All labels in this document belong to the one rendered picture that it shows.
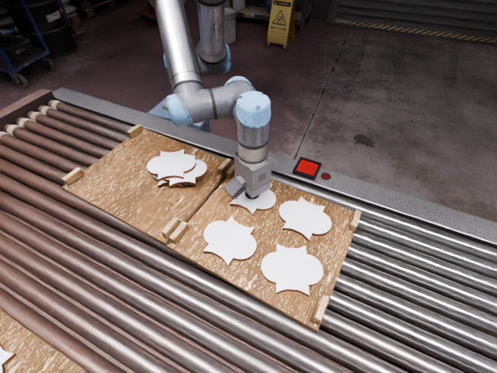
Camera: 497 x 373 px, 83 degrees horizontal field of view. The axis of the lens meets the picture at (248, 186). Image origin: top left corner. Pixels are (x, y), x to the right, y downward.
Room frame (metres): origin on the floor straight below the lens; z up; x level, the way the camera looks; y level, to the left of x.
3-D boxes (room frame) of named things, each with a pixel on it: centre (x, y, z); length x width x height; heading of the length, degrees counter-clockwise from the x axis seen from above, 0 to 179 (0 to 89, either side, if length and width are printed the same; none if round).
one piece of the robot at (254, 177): (0.53, 0.01, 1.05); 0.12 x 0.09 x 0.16; 125
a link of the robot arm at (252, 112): (0.54, -0.01, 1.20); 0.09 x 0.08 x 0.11; 15
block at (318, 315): (0.21, -0.16, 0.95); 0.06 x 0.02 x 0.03; 150
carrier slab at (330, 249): (0.42, -0.05, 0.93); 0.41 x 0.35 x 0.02; 60
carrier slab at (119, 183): (0.63, 0.31, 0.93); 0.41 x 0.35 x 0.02; 61
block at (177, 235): (0.40, 0.18, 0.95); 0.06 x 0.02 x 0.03; 150
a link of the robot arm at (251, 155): (0.54, -0.01, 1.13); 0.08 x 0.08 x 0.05
